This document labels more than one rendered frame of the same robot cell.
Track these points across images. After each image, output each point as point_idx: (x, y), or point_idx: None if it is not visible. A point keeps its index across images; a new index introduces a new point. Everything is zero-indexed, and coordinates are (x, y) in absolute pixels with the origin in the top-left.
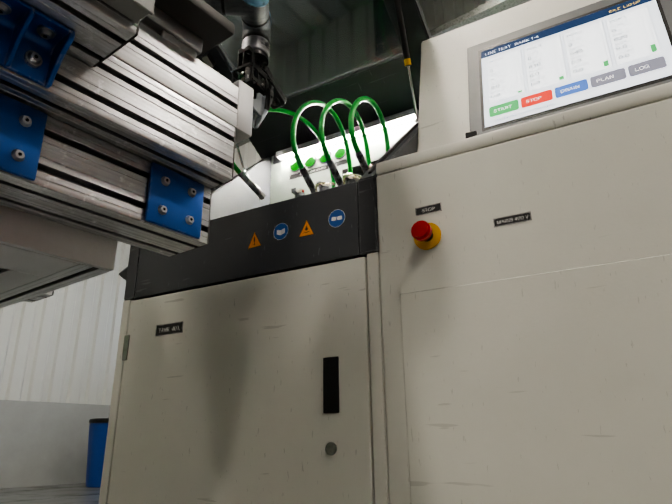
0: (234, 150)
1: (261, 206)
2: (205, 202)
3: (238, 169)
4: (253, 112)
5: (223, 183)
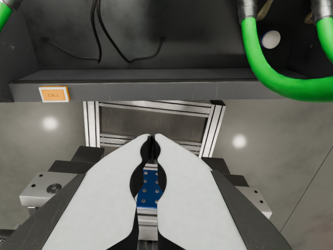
0: (249, 186)
1: (199, 99)
2: (225, 170)
3: (6, 21)
4: (136, 193)
5: (238, 175)
